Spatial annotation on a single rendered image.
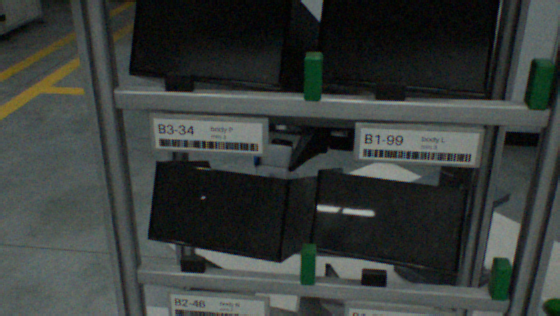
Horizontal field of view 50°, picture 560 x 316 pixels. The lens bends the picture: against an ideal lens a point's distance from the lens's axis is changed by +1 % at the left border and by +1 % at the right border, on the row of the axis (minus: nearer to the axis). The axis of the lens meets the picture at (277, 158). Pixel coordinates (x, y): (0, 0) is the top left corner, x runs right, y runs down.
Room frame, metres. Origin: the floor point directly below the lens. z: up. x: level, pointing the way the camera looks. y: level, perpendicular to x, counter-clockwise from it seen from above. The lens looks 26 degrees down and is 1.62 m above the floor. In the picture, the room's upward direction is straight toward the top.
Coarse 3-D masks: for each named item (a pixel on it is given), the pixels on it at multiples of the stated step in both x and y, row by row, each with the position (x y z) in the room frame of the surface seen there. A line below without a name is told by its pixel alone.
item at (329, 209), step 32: (320, 192) 0.47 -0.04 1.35; (352, 192) 0.46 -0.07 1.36; (384, 192) 0.46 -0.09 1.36; (416, 192) 0.45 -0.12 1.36; (448, 192) 0.44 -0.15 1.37; (320, 224) 0.46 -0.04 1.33; (352, 224) 0.45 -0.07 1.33; (384, 224) 0.44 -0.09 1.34; (416, 224) 0.44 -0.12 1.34; (448, 224) 0.43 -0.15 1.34; (352, 256) 0.44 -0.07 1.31; (384, 256) 0.43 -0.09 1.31; (416, 256) 0.43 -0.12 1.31; (448, 256) 0.42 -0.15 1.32
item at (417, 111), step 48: (144, 96) 0.41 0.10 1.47; (192, 96) 0.40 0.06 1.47; (240, 96) 0.40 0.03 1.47; (288, 96) 0.40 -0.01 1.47; (336, 96) 0.40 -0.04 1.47; (240, 288) 0.40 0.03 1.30; (288, 288) 0.40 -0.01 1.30; (336, 288) 0.39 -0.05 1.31; (384, 288) 0.39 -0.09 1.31; (432, 288) 0.39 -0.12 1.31
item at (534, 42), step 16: (544, 0) 3.46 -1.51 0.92; (528, 16) 3.47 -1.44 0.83; (544, 16) 3.46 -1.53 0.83; (496, 32) 3.49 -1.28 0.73; (528, 32) 3.47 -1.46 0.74; (544, 32) 3.45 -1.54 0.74; (528, 48) 3.46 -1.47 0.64; (544, 48) 3.45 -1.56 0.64; (528, 64) 3.46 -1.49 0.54; (512, 96) 3.47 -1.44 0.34; (512, 128) 3.46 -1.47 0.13; (528, 128) 3.45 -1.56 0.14; (512, 144) 3.49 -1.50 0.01; (528, 144) 3.48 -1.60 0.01
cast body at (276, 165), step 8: (272, 144) 0.73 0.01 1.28; (280, 144) 0.73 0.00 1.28; (288, 144) 0.73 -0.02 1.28; (272, 152) 0.72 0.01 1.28; (280, 152) 0.71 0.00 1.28; (288, 152) 0.71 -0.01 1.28; (264, 160) 0.71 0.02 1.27; (272, 160) 0.71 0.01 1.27; (280, 160) 0.71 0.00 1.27; (288, 160) 0.71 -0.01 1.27; (256, 168) 0.71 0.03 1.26; (264, 168) 0.70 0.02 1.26; (272, 168) 0.70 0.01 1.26; (280, 168) 0.70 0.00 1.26; (288, 168) 0.70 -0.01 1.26; (272, 176) 0.69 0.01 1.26; (280, 176) 0.69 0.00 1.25; (288, 176) 0.70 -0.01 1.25; (296, 176) 0.73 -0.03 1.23
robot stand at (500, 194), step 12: (420, 180) 1.04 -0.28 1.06; (432, 180) 1.04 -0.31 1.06; (504, 192) 0.99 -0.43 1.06; (468, 204) 0.95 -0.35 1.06; (492, 204) 0.96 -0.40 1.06; (492, 216) 0.98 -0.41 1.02; (408, 276) 0.98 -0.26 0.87; (420, 276) 0.97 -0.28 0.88; (432, 276) 0.95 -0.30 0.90; (444, 276) 0.93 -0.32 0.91; (456, 276) 0.93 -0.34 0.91; (480, 276) 0.97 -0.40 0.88
